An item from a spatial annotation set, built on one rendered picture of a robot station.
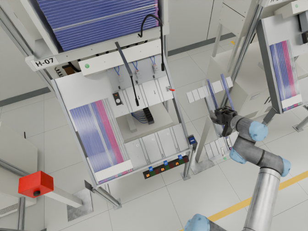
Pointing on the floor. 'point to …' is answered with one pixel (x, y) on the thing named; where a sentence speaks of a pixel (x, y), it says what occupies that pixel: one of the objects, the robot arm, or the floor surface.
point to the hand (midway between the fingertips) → (212, 115)
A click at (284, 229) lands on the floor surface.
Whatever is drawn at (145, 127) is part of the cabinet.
